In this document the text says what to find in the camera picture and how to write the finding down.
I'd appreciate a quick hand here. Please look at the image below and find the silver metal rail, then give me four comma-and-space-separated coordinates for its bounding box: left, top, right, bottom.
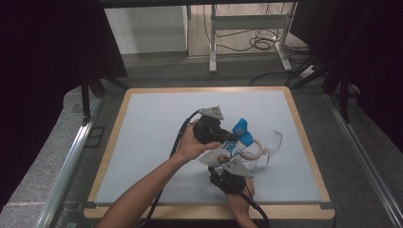
326, 93, 403, 228
34, 94, 104, 228

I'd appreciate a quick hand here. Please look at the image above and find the person's left hand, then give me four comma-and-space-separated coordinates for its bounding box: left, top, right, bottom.
173, 118, 222, 165

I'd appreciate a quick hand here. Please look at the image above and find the bundle of black floor cables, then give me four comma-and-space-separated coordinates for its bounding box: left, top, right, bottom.
202, 3, 311, 54

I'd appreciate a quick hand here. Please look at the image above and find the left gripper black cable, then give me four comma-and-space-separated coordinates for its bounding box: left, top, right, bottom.
139, 108, 202, 228

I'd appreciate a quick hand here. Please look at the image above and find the black table corner clip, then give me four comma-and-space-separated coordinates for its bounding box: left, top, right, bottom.
317, 201, 336, 211
77, 200, 98, 211

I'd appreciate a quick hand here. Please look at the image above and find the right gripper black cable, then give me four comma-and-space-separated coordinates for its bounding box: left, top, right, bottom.
218, 172, 272, 228

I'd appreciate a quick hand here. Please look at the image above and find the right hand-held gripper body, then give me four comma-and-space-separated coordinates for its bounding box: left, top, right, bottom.
207, 157, 254, 195

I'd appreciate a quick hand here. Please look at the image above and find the white power strip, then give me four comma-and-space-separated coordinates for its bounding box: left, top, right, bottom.
299, 65, 317, 80

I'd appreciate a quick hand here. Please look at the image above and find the grey table mat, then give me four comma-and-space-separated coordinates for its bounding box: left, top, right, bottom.
94, 89, 321, 205

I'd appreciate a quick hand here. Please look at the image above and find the wooden-edged table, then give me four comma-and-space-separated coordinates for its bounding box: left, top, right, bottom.
84, 85, 336, 220

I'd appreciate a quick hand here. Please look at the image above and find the black floor bracket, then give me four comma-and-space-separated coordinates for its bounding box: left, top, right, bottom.
85, 126, 106, 149

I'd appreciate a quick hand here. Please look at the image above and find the person's right hand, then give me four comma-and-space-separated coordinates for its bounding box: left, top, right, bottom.
225, 179, 256, 208

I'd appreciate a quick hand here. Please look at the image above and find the white bag with blue top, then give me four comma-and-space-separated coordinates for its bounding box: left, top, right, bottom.
198, 118, 256, 169

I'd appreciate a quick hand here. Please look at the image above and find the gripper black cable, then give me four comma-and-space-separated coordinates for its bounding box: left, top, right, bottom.
218, 172, 272, 228
139, 108, 202, 228

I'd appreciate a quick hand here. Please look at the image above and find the clear glass pitcher wooden collar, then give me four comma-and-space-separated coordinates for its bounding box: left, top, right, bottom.
236, 129, 283, 172

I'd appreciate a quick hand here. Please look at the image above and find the white cabinet panel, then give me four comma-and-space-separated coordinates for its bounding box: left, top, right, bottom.
104, 6, 188, 55

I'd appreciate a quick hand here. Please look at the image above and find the white metal desk frame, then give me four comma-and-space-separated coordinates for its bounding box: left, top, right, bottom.
208, 3, 297, 74

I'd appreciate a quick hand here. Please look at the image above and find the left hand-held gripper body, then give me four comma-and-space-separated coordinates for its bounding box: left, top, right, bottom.
192, 105, 229, 145

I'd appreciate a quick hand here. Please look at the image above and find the black tripod stand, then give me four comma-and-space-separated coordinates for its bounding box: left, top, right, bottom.
80, 67, 129, 125
284, 56, 354, 124

